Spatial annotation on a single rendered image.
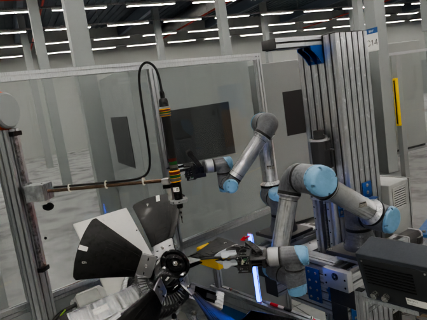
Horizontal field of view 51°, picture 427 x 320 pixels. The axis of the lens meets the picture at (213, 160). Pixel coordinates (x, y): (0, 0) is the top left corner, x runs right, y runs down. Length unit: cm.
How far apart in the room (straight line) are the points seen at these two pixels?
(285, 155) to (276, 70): 106
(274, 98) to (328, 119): 335
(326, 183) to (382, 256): 34
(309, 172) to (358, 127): 69
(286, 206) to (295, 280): 29
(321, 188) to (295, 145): 410
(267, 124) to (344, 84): 44
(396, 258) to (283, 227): 48
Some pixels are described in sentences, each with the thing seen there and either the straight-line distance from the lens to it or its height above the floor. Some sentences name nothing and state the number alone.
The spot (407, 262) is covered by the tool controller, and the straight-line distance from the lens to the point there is 154.
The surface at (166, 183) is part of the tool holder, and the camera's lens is 175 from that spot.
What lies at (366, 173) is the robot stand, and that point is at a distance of 241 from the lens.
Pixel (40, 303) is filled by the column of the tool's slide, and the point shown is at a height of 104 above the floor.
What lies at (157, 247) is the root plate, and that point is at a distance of 184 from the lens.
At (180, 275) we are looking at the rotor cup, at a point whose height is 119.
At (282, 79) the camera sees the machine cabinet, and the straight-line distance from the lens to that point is 570.
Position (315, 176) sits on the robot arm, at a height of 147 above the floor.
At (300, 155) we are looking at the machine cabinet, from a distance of 585.
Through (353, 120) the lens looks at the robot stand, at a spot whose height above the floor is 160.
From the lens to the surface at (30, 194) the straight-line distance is 203.
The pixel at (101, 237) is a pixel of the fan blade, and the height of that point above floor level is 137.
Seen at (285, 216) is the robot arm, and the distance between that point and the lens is 184.
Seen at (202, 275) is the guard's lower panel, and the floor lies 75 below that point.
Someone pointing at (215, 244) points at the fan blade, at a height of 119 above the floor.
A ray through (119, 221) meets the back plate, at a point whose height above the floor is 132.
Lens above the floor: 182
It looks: 8 degrees down
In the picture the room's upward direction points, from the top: 8 degrees counter-clockwise
